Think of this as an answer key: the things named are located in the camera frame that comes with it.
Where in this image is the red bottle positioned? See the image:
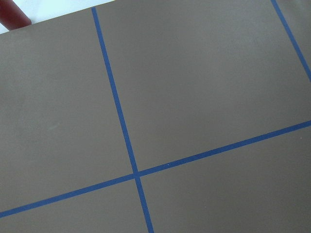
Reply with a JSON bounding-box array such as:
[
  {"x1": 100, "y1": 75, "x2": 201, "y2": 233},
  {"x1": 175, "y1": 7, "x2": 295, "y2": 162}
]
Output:
[{"x1": 0, "y1": 0, "x2": 32, "y2": 31}]

